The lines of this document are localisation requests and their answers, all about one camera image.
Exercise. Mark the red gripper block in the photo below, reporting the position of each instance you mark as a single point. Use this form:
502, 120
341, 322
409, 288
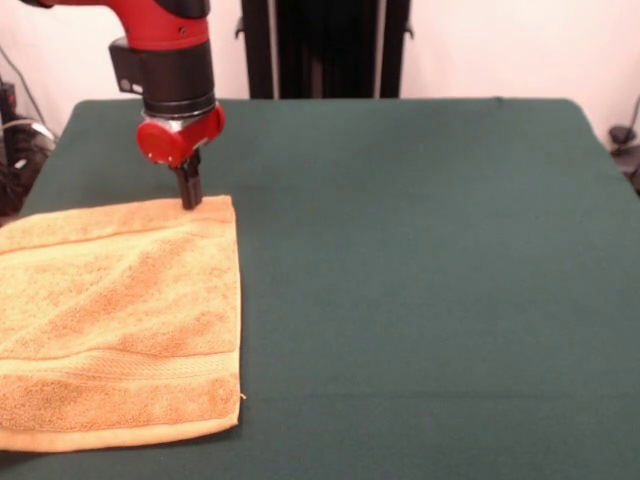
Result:
162, 142

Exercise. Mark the tan terry towel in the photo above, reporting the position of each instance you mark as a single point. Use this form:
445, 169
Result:
125, 310

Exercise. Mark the dark green table cloth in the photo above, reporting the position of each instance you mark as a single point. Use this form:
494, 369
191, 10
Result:
425, 275

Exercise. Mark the small black round object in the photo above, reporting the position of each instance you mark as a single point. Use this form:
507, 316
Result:
620, 135

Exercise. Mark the black floor object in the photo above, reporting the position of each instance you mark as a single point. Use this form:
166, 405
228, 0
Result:
634, 175

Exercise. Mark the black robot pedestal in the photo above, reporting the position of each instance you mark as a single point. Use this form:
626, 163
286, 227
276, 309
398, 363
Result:
325, 50

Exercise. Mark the black power strip red switch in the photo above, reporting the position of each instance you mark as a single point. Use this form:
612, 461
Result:
7, 95

